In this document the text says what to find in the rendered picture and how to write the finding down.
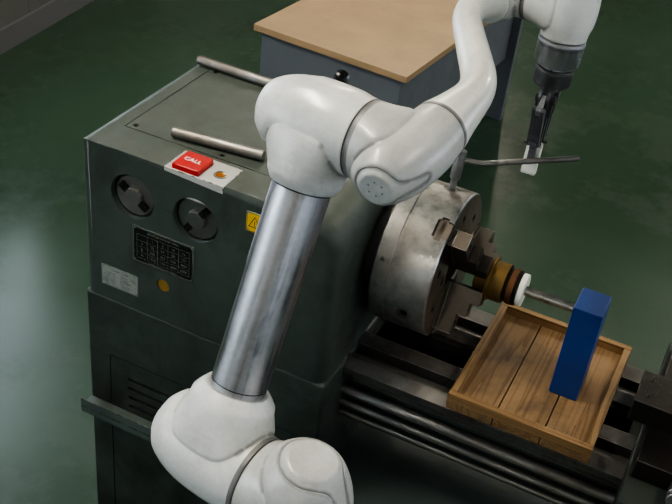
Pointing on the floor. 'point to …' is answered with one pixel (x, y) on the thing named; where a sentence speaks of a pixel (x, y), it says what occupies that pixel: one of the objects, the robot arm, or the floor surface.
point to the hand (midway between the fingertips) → (531, 157)
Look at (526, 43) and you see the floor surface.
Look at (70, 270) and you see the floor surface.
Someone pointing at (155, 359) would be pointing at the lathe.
